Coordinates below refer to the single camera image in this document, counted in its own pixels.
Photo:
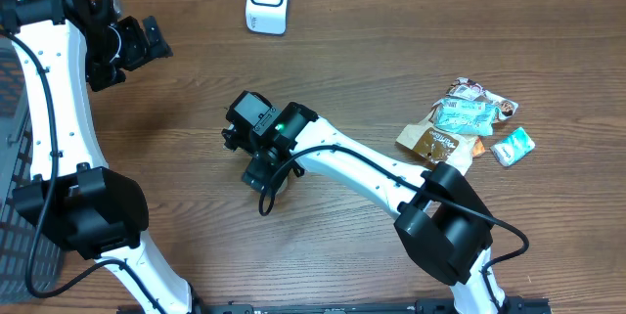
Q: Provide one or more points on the beige brown paper bag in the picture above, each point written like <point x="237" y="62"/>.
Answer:
<point x="436" y="145"/>

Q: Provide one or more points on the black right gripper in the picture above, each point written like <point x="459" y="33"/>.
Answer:
<point x="261" y="174"/>

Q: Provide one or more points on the teal tissue pack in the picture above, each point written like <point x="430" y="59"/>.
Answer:
<point x="513" y="148"/>

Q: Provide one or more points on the teal snack packet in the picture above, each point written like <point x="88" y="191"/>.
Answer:
<point x="465" y="117"/>

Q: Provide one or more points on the white barcode scanner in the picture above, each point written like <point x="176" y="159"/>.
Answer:
<point x="267" y="16"/>

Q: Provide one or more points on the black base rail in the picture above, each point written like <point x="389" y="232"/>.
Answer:
<point x="517" y="305"/>

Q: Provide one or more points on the grey plastic mesh basket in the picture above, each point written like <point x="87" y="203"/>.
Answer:
<point x="16" y="157"/>

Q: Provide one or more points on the orange tissue pack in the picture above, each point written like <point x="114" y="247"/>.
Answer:
<point x="478" y="148"/>

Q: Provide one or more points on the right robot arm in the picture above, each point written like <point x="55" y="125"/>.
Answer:
<point x="440" y="220"/>

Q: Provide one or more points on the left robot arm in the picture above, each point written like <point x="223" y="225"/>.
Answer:
<point x="67" y="49"/>

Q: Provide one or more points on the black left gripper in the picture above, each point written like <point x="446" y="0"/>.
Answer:
<point x="141" y="47"/>

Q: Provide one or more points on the brown white snack bag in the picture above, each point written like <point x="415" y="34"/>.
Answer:
<point x="464" y="88"/>

